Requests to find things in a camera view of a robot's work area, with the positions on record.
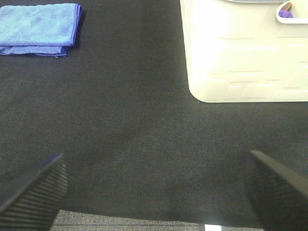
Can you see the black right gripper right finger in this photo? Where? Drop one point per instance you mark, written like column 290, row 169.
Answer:
column 277, row 194

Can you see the folded blue microfiber towel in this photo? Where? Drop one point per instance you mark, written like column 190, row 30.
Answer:
column 43, row 30

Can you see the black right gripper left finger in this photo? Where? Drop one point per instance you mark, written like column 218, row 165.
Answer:
column 33, row 201

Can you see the grey plastic laundry basket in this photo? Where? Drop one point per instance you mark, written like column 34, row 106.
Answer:
column 242, row 51

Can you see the black fabric table mat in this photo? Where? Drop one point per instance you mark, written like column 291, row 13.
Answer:
column 137, row 144

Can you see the brown towel in basket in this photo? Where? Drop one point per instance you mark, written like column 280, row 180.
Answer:
column 287, row 6

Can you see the purple towel in basket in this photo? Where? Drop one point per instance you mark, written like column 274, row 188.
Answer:
column 285, row 14

